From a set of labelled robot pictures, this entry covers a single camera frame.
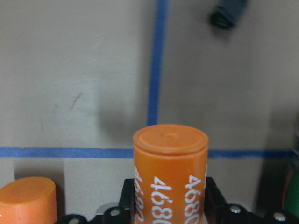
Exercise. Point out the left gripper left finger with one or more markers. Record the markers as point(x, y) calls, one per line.
point(127, 199)

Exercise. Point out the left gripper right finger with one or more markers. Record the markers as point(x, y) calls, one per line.
point(214, 203)

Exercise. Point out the orange cylinder with white print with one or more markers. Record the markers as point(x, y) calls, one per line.
point(170, 174)

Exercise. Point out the green conveyor belt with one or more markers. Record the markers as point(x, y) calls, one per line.
point(291, 193)

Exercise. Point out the plain orange cylinder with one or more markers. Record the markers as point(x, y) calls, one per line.
point(30, 200)

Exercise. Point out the black cable connector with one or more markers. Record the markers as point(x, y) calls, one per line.
point(227, 14)

